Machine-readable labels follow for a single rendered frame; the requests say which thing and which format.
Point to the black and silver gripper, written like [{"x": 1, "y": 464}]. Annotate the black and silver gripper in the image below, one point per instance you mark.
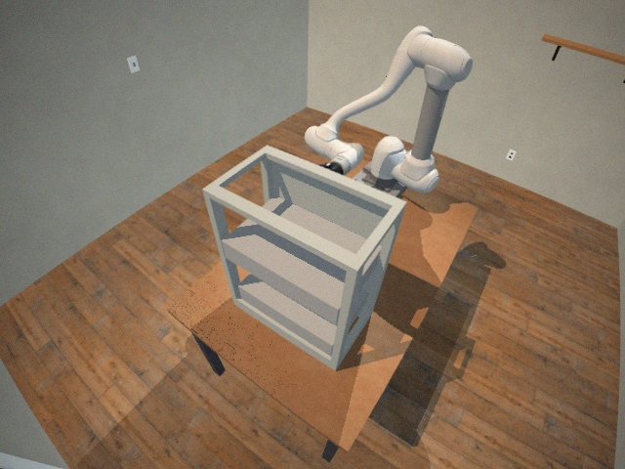
[{"x": 335, "y": 167}]

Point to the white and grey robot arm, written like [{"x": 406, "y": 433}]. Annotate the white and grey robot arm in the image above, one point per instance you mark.
[{"x": 443, "y": 63}]

